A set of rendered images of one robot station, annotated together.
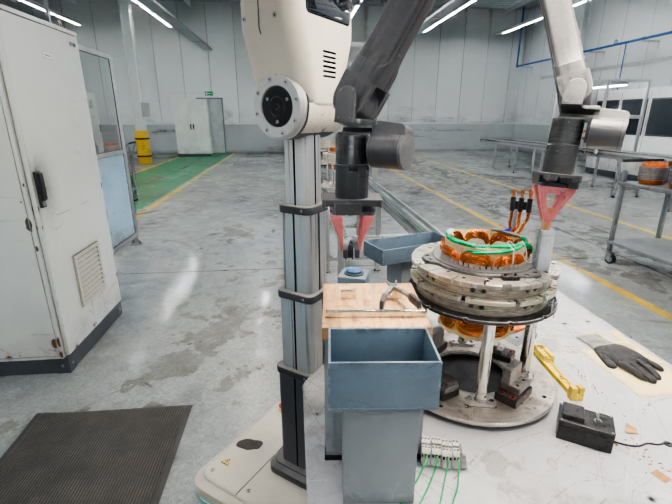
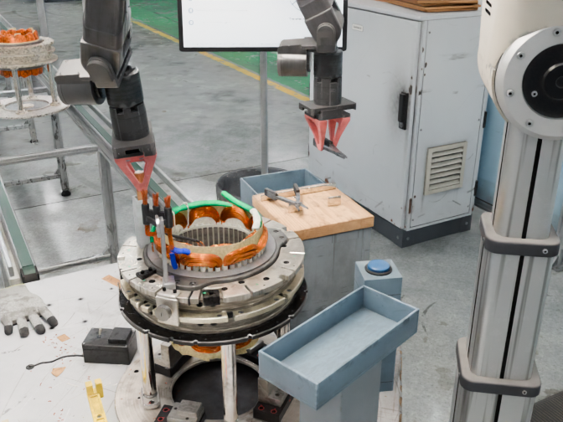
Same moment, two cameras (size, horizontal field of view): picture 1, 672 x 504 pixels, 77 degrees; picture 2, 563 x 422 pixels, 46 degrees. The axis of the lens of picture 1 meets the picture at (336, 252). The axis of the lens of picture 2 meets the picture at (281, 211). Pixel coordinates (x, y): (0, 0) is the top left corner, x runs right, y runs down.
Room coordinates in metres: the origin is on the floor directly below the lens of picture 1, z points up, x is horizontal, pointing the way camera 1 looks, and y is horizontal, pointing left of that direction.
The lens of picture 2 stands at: (1.90, -0.61, 1.63)
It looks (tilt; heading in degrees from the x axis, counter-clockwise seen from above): 24 degrees down; 158
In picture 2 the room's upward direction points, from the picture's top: straight up
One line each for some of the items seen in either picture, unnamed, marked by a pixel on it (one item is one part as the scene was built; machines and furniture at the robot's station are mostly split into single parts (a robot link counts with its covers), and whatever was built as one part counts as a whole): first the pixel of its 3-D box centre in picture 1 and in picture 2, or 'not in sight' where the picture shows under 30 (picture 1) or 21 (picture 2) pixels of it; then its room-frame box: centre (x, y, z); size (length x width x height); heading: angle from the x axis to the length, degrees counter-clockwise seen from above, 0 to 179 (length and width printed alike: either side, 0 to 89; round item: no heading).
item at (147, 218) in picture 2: (520, 204); (157, 215); (0.99, -0.44, 1.21); 0.04 x 0.04 x 0.03; 0
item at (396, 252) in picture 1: (407, 285); (339, 404); (1.18, -0.21, 0.92); 0.25 x 0.11 x 0.28; 115
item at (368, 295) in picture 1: (371, 308); (311, 210); (0.74, -0.07, 1.05); 0.20 x 0.19 x 0.02; 1
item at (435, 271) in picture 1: (482, 261); (212, 252); (0.91, -0.34, 1.09); 0.32 x 0.32 x 0.01
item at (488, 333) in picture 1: (485, 361); not in sight; (0.79, -0.32, 0.91); 0.02 x 0.02 x 0.21
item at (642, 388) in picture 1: (626, 358); not in sight; (0.99, -0.79, 0.78); 0.31 x 0.19 x 0.01; 6
